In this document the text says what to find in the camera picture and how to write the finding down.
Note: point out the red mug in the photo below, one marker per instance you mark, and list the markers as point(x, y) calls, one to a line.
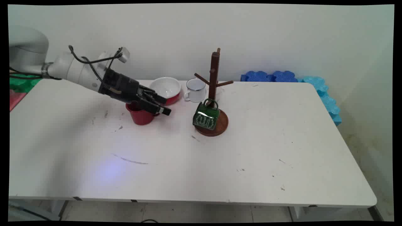
point(141, 117)

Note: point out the dark blue foam mat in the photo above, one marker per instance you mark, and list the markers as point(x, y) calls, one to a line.
point(270, 76)

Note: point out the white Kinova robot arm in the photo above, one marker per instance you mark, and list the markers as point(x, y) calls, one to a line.
point(72, 67)

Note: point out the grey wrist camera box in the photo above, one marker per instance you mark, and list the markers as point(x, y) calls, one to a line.
point(124, 54)

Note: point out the red foam mat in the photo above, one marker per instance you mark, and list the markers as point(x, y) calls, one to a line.
point(15, 98)

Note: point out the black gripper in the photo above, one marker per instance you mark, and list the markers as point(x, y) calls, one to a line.
point(121, 85)

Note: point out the light blue foam mat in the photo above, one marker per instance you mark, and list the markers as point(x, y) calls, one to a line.
point(326, 99)

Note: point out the white enamel mug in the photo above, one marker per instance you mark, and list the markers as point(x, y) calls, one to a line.
point(196, 91)

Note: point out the green printed mug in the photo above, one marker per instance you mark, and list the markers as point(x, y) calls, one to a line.
point(205, 117)

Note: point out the white table leg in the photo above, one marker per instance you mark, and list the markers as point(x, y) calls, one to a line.
point(296, 213)
point(56, 208)

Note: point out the green foam mat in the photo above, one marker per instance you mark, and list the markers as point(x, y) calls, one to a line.
point(22, 84)

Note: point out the red and white bowl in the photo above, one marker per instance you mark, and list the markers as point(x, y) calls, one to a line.
point(165, 86)

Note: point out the wooden mug tree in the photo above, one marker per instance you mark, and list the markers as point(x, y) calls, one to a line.
point(214, 72)

